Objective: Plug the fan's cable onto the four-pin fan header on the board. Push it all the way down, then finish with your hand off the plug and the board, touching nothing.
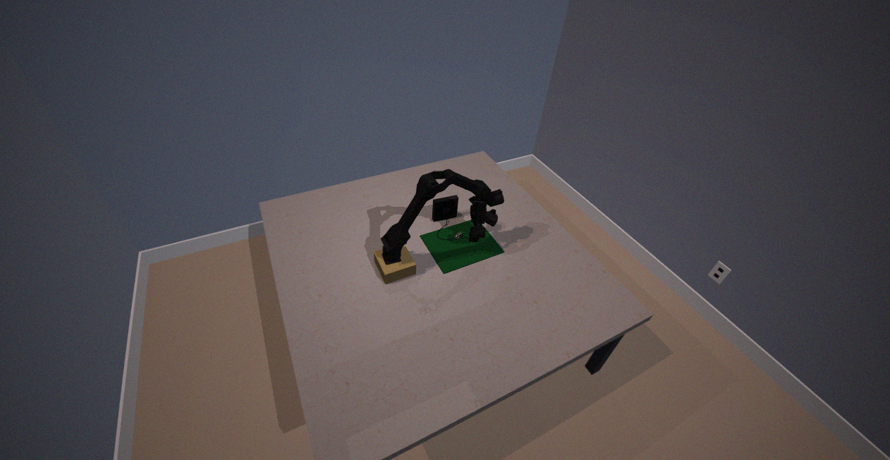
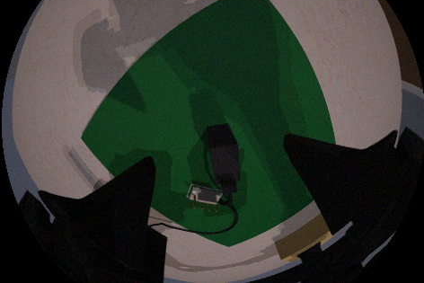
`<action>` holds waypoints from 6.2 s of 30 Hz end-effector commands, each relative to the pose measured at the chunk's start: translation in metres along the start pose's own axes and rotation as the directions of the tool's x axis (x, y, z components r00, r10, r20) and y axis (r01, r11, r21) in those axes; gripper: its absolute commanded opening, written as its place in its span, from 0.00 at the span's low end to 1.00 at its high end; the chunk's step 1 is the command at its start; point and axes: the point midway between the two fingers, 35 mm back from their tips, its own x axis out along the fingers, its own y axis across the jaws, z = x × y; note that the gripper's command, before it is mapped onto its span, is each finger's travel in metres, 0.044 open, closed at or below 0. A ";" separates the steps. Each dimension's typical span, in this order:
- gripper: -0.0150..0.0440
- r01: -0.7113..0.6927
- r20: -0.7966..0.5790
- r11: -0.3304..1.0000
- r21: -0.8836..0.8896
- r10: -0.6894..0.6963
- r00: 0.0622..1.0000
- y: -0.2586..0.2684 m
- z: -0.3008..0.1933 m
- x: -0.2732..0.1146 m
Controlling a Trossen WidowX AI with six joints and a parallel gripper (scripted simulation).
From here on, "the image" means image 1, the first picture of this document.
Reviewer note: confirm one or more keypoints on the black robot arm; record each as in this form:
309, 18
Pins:
427, 187

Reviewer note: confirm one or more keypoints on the green circuit board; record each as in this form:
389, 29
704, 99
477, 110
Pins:
458, 252

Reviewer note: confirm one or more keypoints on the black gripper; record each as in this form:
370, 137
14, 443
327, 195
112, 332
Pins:
477, 231

